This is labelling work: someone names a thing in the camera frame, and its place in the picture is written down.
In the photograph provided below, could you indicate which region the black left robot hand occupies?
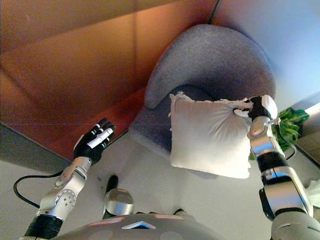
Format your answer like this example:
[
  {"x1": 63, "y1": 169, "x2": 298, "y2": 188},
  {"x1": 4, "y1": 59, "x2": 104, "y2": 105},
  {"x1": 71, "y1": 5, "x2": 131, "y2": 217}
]
[{"x1": 73, "y1": 117, "x2": 117, "y2": 166}]

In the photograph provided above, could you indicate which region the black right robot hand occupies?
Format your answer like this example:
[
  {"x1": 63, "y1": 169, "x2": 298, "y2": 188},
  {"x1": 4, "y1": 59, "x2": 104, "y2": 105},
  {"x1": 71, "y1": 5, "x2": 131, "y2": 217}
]
[{"x1": 233, "y1": 94, "x2": 278, "y2": 121}]

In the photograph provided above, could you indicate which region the white ruffled pillow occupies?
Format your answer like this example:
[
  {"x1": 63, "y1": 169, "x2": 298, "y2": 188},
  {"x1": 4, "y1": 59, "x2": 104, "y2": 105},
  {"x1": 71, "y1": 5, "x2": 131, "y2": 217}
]
[{"x1": 168, "y1": 91, "x2": 253, "y2": 180}]

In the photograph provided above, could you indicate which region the green potted plant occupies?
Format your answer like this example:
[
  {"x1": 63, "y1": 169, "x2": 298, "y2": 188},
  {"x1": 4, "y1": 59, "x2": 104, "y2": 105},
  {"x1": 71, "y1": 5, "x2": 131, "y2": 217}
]
[{"x1": 248, "y1": 107, "x2": 311, "y2": 161}]

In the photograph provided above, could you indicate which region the grey fabric armchair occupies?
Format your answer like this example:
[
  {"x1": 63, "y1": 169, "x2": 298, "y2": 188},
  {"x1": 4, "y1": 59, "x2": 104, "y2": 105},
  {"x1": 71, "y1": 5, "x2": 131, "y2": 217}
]
[{"x1": 128, "y1": 24, "x2": 277, "y2": 180}]

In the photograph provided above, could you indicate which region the grey robot torso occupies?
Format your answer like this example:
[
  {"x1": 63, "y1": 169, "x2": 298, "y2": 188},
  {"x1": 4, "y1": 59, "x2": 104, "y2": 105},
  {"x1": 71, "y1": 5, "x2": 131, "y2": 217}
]
[{"x1": 57, "y1": 212, "x2": 226, "y2": 240}]

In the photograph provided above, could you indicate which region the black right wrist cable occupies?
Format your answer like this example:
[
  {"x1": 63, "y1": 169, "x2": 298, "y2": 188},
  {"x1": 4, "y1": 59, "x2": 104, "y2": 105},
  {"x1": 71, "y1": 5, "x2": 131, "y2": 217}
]
[{"x1": 271, "y1": 119, "x2": 298, "y2": 161}]

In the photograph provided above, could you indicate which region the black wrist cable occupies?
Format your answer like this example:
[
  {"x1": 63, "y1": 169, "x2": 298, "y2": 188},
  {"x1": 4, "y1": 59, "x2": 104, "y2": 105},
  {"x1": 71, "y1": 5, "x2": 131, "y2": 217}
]
[
  {"x1": 271, "y1": 119, "x2": 298, "y2": 161},
  {"x1": 13, "y1": 171, "x2": 63, "y2": 210}
]

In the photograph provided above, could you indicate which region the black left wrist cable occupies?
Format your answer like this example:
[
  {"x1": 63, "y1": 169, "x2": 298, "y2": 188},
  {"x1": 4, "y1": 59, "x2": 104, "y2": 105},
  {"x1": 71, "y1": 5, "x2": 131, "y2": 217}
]
[{"x1": 13, "y1": 171, "x2": 63, "y2": 210}]

